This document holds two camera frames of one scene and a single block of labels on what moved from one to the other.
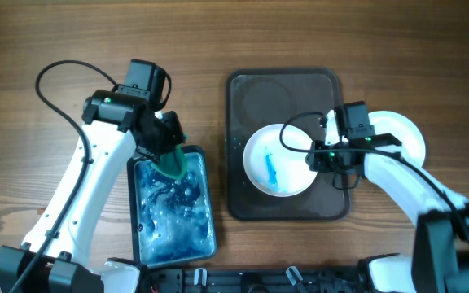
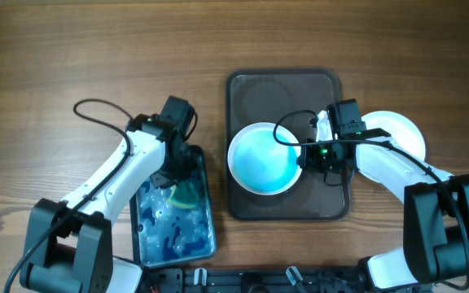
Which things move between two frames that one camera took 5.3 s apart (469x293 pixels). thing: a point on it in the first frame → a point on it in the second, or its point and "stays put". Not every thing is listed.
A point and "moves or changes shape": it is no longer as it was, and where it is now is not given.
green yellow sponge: [172, 164] moves or changes shape
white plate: [385, 122] stays put
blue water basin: [172, 218] stays put
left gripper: [175, 135] → [191, 163]
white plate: [273, 169] moves or changes shape
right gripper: [317, 163] stays put
